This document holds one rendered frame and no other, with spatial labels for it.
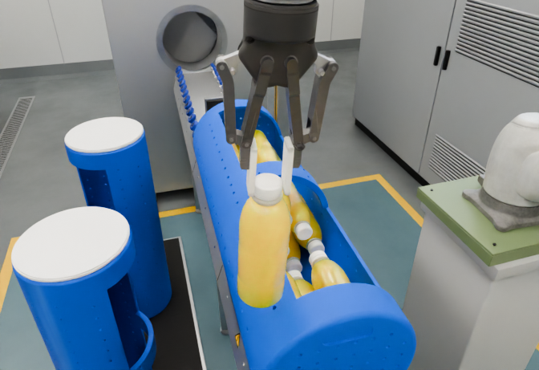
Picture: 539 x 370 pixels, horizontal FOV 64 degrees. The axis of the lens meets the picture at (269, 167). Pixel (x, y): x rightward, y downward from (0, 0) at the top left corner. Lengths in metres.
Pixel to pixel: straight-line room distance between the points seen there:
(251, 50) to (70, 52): 5.33
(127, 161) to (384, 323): 1.14
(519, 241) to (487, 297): 0.17
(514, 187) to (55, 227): 1.18
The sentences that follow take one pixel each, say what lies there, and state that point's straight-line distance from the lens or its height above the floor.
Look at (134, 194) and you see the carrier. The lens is 1.70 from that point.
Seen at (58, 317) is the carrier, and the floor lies 0.91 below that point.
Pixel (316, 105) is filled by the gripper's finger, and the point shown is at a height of 1.56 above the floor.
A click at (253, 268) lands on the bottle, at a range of 0.60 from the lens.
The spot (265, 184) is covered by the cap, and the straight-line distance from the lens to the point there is 0.54.
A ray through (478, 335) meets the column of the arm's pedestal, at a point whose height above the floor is 0.72.
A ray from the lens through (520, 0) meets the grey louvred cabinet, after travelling 2.53.
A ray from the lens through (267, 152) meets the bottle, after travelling 1.25.
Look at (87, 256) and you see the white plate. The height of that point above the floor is 1.04.
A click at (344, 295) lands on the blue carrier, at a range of 0.71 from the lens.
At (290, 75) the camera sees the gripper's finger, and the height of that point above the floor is 1.60.
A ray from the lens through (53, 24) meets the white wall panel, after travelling 5.69.
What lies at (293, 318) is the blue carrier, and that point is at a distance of 0.70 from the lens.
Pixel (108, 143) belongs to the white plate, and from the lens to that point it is 1.62.
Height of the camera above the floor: 1.76
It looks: 32 degrees down
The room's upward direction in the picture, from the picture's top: straight up
